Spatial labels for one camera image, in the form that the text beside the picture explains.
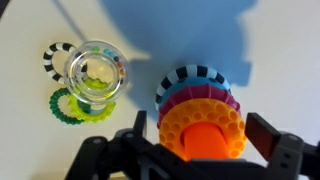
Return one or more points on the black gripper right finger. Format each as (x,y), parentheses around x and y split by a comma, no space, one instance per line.
(261,134)

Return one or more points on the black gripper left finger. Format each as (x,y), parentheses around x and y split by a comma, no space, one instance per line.
(140,124)

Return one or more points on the round white pedestal table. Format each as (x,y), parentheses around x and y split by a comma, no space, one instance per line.
(269,50)

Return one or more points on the orange stacking stand post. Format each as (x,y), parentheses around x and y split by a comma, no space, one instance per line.
(204,140)

